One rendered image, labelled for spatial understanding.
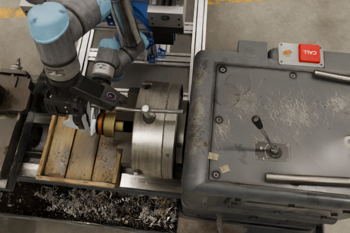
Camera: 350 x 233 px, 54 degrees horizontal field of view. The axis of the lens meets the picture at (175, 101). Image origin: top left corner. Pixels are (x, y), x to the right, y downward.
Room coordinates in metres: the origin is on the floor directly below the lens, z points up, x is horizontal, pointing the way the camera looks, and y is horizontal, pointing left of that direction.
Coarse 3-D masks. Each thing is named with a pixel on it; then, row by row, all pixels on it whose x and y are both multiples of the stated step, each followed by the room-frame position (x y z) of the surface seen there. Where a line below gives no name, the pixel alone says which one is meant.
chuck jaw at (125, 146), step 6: (120, 132) 0.37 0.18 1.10; (126, 132) 0.36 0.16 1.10; (114, 138) 0.34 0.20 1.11; (120, 138) 0.34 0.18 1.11; (126, 138) 0.34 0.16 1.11; (120, 144) 0.32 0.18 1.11; (126, 144) 0.32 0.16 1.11; (120, 150) 0.31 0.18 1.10; (126, 150) 0.30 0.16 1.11; (126, 156) 0.28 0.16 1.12; (126, 162) 0.26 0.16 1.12
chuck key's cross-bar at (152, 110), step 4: (92, 104) 0.37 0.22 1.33; (100, 108) 0.36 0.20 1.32; (116, 108) 0.36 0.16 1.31; (120, 108) 0.36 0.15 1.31; (124, 108) 0.36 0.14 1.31; (128, 108) 0.36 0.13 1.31; (132, 108) 0.36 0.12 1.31; (136, 108) 0.36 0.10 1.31; (140, 108) 0.36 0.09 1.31; (152, 108) 0.36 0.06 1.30; (152, 112) 0.35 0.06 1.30; (156, 112) 0.35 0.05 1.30; (160, 112) 0.35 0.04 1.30; (164, 112) 0.34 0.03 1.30; (168, 112) 0.34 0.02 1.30; (172, 112) 0.34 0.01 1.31; (176, 112) 0.34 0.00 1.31; (180, 112) 0.34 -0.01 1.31
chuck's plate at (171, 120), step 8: (176, 88) 0.46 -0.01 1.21; (168, 96) 0.43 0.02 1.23; (176, 96) 0.42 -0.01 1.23; (168, 104) 0.40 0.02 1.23; (176, 104) 0.40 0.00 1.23; (168, 120) 0.35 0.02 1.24; (176, 120) 0.34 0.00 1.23; (168, 128) 0.32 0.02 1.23; (176, 128) 0.33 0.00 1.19; (168, 136) 0.30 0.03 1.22; (168, 144) 0.28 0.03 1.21; (168, 152) 0.26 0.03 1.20; (168, 160) 0.24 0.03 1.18; (168, 168) 0.23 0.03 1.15; (168, 176) 0.21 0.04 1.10
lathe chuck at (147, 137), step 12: (156, 84) 0.48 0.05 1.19; (168, 84) 0.49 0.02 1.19; (144, 96) 0.43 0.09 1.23; (156, 96) 0.43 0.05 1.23; (156, 108) 0.39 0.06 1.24; (144, 120) 0.35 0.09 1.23; (156, 120) 0.35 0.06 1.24; (132, 132) 0.32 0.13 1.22; (144, 132) 0.32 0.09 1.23; (156, 132) 0.32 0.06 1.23; (132, 144) 0.29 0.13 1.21; (144, 144) 0.29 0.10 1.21; (156, 144) 0.29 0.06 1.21; (132, 156) 0.26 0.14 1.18; (144, 156) 0.26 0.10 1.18; (156, 156) 0.26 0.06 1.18; (132, 168) 0.24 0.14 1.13; (144, 168) 0.23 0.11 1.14; (156, 168) 0.23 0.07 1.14
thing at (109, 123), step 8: (112, 112) 0.44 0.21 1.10; (96, 120) 0.41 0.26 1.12; (104, 120) 0.40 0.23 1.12; (112, 120) 0.40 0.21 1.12; (120, 120) 0.41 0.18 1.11; (96, 128) 0.38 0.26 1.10; (104, 128) 0.38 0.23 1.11; (112, 128) 0.37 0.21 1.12; (120, 128) 0.38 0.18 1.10; (112, 136) 0.36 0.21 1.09
